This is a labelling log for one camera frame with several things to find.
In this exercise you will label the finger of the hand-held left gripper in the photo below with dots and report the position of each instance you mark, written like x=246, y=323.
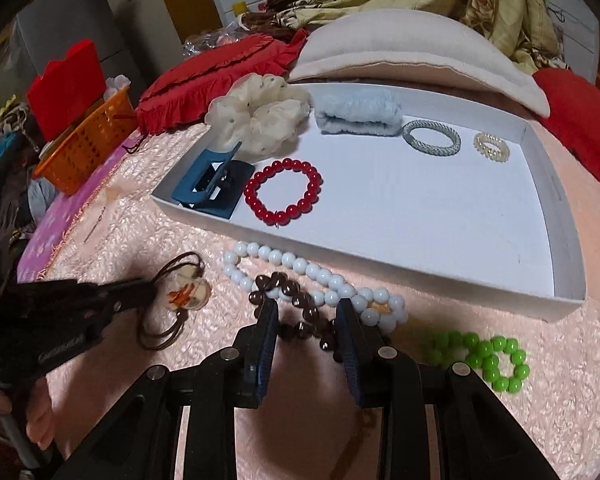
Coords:
x=127, y=291

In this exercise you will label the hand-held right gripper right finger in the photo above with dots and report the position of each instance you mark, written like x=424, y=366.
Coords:
x=351, y=365

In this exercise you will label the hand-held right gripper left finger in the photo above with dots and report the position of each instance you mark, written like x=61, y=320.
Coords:
x=263, y=360

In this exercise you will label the white shallow cardboard box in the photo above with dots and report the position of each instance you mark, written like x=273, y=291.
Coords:
x=395, y=195

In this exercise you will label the person's left hand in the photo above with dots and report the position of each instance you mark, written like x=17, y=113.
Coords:
x=27, y=417

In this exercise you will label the blue hair claw clip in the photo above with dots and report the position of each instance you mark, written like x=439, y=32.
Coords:
x=212, y=185

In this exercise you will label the orange plastic basket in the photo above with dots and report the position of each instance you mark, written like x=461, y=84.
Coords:
x=87, y=142

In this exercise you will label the red plastic folder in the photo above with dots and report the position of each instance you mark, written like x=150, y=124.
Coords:
x=67, y=92

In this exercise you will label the cream fabric scrunchie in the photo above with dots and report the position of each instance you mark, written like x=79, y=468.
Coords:
x=255, y=112

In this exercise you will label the red ruffled cushion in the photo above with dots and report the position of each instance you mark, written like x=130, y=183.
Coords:
x=215, y=77

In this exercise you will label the silver mesh bangle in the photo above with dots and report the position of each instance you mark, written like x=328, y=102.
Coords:
x=431, y=136

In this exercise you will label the light blue fluffy headband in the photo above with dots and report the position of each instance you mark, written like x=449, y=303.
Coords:
x=357, y=112

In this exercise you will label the grey cabinet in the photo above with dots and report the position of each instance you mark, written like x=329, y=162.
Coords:
x=60, y=35

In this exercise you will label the beige pillow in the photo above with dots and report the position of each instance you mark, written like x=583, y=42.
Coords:
x=410, y=55

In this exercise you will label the red cloth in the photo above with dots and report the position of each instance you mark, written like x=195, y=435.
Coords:
x=577, y=115

